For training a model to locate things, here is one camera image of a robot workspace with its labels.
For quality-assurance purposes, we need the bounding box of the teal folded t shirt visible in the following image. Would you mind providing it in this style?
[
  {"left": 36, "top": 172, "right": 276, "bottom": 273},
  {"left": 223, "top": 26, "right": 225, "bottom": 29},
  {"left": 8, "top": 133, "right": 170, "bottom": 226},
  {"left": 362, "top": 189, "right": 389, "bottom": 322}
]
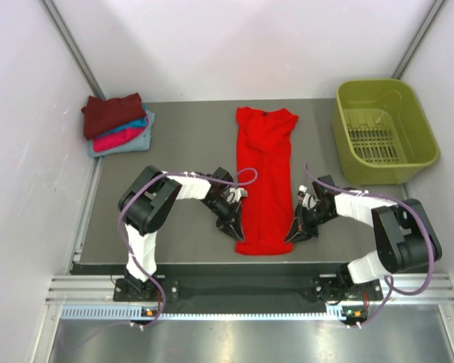
[{"left": 98, "top": 116, "right": 148, "bottom": 138}]

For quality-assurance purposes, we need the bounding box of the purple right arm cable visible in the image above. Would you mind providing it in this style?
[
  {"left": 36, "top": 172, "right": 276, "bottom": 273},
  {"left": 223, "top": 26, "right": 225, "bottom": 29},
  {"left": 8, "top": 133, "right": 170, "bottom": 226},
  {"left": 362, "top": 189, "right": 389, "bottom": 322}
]
[{"left": 303, "top": 162, "right": 438, "bottom": 329}]

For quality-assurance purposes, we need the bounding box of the light blue folded t shirt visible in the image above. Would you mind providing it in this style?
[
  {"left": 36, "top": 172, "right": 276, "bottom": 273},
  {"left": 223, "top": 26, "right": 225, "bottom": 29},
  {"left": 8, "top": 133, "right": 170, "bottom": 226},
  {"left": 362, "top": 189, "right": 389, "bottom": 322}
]
[{"left": 86, "top": 103, "right": 155, "bottom": 158}]

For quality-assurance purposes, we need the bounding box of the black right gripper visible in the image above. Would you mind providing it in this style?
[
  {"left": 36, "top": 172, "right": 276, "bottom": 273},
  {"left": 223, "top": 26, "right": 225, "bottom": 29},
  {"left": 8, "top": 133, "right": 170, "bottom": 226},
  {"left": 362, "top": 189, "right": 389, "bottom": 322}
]
[{"left": 285, "top": 203, "right": 337, "bottom": 244}]

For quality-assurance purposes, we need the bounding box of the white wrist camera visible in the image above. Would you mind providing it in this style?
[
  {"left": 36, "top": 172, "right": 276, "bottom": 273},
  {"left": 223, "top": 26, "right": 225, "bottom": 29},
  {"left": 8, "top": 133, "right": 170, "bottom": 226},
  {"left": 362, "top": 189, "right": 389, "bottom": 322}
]
[
  {"left": 297, "top": 185, "right": 318, "bottom": 209},
  {"left": 227, "top": 188, "right": 248, "bottom": 204}
]

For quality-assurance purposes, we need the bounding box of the dark red folded t shirt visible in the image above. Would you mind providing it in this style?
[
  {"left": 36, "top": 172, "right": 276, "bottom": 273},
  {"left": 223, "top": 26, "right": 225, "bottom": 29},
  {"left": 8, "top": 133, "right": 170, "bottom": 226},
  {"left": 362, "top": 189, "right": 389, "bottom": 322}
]
[{"left": 81, "top": 93, "right": 145, "bottom": 141}]

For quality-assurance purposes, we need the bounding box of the aluminium frame rail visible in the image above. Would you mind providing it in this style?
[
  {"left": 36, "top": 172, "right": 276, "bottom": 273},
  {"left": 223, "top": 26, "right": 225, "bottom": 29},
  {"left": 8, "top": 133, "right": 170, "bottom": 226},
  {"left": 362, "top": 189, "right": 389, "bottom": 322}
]
[{"left": 45, "top": 274, "right": 454, "bottom": 306}]

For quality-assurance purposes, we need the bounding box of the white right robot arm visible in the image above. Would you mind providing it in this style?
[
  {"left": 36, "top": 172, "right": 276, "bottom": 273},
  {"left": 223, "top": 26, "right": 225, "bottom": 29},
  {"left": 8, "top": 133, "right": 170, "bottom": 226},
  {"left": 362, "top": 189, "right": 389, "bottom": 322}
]
[{"left": 285, "top": 175, "right": 442, "bottom": 305}]

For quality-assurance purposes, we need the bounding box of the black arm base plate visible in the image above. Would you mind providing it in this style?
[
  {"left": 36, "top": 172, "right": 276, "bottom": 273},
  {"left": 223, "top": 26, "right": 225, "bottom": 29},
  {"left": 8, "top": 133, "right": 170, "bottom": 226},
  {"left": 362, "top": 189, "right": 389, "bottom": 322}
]
[{"left": 113, "top": 262, "right": 383, "bottom": 314}]

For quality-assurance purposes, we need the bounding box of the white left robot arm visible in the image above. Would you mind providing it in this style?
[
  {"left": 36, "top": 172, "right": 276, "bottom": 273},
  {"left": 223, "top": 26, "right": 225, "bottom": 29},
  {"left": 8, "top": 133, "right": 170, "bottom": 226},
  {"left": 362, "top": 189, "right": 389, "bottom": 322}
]
[{"left": 118, "top": 166, "right": 248, "bottom": 300}]

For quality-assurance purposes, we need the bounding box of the grey slotted cable duct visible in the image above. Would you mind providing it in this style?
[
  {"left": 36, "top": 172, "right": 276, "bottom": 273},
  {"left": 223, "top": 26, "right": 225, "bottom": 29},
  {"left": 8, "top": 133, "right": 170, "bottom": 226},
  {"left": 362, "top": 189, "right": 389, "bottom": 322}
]
[{"left": 61, "top": 305, "right": 347, "bottom": 321}]

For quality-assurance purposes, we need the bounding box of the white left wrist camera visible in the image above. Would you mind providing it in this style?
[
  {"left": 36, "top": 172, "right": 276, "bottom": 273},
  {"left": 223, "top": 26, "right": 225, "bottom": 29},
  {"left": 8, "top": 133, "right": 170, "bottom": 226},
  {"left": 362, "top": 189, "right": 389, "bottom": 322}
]
[{"left": 227, "top": 188, "right": 248, "bottom": 204}]

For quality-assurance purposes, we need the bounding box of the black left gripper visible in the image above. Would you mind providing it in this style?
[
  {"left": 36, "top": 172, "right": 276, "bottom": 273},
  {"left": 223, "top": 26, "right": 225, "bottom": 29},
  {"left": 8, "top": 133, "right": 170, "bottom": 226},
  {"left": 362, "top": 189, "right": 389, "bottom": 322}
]
[{"left": 203, "top": 195, "right": 244, "bottom": 243}]

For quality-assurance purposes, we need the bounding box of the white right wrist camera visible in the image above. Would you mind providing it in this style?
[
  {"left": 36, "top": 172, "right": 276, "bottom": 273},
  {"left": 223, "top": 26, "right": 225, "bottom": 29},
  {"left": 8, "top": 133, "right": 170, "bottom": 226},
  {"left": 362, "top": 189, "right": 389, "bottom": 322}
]
[{"left": 297, "top": 185, "right": 318, "bottom": 209}]

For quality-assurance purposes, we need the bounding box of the green plastic laundry basket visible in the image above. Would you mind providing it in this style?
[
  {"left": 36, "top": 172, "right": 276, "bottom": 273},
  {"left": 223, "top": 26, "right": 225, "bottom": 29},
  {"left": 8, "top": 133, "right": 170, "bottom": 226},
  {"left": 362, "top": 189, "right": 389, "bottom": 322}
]
[{"left": 332, "top": 79, "right": 440, "bottom": 185}]

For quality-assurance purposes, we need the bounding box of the pink folded t shirt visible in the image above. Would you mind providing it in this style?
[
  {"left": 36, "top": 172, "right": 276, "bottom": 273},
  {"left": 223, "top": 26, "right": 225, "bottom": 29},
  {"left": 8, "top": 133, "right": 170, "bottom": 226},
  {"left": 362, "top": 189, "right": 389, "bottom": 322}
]
[{"left": 92, "top": 128, "right": 145, "bottom": 153}]

